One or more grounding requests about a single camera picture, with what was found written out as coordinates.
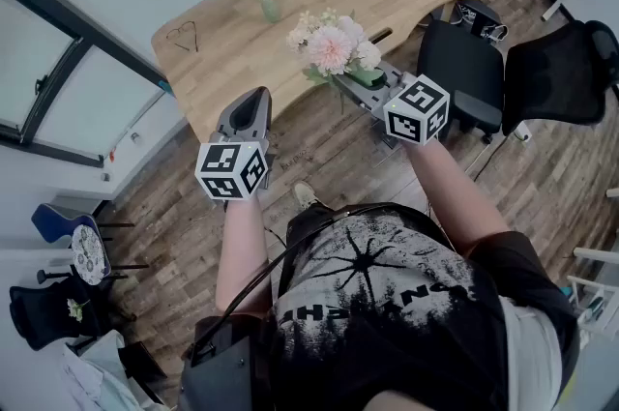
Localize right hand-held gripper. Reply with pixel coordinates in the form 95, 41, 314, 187
333, 62, 452, 153

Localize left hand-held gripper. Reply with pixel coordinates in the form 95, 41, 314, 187
194, 86, 280, 205

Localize pink flower bouquet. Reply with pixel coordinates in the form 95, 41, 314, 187
284, 8, 388, 115

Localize pale green vase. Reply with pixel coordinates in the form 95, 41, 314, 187
260, 0, 282, 24

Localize person's right forearm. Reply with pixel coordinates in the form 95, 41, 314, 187
408, 137, 512, 255

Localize person's left forearm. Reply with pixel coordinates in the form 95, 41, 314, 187
215, 193, 272, 316

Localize thin-framed eyeglasses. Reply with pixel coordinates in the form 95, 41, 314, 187
166, 20, 200, 53

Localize black office chair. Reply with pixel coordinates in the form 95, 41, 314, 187
416, 18, 619, 144

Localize person's beige shoe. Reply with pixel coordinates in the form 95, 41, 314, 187
292, 180, 320, 210

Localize black-framed window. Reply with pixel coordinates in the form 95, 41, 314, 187
0, 0, 170, 168

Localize round patterned cushion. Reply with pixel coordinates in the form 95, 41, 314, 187
71, 224, 106, 282

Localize blue chair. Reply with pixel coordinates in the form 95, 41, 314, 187
31, 203, 149, 284

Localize person's black printed t-shirt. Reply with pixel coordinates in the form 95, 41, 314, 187
265, 205, 581, 411

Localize grey waist pack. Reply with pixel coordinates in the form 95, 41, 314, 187
178, 316, 272, 411

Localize white plastic bag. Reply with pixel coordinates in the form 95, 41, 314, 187
62, 329, 161, 411

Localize black cable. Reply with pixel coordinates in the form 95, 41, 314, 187
192, 210, 354, 352

